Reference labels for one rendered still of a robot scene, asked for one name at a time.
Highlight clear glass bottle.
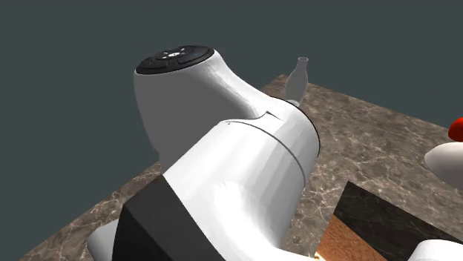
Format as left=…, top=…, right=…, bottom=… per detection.
left=283, top=56, right=310, bottom=108

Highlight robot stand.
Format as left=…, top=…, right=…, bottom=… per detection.
left=315, top=180, right=463, bottom=261

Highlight white bowl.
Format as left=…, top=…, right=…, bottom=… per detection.
left=424, top=141, right=463, bottom=191

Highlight red round fruit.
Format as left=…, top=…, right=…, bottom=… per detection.
left=447, top=116, right=463, bottom=142

